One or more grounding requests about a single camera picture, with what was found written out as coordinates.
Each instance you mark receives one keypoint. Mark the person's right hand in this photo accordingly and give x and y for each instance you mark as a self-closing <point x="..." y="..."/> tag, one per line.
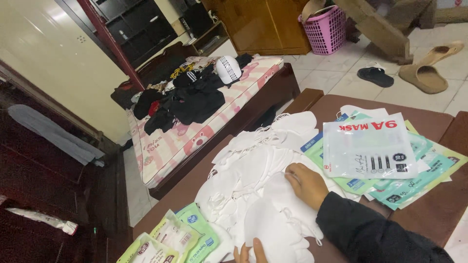
<point x="309" y="186"/>

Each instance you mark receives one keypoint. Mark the person's left hand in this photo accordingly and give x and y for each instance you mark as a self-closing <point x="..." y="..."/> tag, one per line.
<point x="252" y="254"/>

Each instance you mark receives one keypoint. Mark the person's right fingers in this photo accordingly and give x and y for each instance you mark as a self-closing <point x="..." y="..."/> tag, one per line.
<point x="292" y="174"/>

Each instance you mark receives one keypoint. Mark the pile of white face masks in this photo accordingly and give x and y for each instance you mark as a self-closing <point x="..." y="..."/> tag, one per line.
<point x="263" y="182"/>

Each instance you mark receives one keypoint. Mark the white mask packet red print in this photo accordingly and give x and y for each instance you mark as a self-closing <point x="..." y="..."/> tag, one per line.
<point x="369" y="146"/>

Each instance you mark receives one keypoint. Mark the green mask packet blue badge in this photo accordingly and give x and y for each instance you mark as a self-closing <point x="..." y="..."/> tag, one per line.
<point x="201" y="230"/>

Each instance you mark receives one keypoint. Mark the pink striped bear-print mattress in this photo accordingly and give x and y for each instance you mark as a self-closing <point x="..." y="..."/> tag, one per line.
<point x="190" y="138"/>

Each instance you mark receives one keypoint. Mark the white cap with black stripes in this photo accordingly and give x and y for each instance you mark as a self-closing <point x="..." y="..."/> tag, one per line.
<point x="228" y="69"/>

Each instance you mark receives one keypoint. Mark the heap of dark clothes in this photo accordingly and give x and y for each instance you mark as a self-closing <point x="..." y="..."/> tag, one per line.
<point x="190" y="100"/>

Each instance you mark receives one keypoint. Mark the black slipper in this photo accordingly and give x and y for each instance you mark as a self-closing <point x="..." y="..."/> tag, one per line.
<point x="374" y="76"/>

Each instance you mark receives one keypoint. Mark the heap of green mask packets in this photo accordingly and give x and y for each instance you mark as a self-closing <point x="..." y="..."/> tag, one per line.
<point x="420" y="179"/>

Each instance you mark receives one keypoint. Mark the pale green clear-window mask packet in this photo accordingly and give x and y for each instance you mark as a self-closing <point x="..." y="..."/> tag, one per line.
<point x="175" y="233"/>

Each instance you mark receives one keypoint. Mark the pink plastic laundry basket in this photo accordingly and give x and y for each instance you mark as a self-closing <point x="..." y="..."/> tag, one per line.
<point x="325" y="31"/>

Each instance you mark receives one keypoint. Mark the brown wooden cabinet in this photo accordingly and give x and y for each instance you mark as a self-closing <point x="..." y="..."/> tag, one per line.
<point x="263" y="25"/>

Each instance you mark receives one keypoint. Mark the tan slipper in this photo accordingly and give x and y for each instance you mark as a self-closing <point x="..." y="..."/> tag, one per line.
<point x="424" y="78"/>
<point x="440" y="52"/>

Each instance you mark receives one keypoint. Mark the yellow-green mask packet red logo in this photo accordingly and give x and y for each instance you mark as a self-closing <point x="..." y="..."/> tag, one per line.
<point x="148" y="252"/>

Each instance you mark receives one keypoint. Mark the wooden stair block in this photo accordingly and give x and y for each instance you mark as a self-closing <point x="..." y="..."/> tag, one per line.
<point x="380" y="33"/>

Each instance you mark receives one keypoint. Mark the black shelf unit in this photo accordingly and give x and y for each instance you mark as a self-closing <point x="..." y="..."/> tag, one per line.
<point x="146" y="25"/>

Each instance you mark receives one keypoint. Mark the grey cloth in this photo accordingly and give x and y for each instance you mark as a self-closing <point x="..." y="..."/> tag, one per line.
<point x="55" y="133"/>

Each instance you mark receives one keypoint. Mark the dark wooden bench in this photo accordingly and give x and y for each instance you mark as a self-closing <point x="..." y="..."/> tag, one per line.
<point x="44" y="190"/>

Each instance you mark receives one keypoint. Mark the crumpled white plastic wrapper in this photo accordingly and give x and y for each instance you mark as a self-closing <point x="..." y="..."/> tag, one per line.
<point x="44" y="219"/>

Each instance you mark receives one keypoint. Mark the cream wardrobe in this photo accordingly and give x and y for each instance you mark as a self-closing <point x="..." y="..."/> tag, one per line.
<point x="55" y="62"/>

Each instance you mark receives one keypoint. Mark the dark wooden bed frame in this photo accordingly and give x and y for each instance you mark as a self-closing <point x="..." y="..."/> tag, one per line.
<point x="256" y="106"/>

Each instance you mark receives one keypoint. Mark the dark red post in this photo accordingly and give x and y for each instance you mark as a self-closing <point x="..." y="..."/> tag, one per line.
<point x="109" y="40"/>

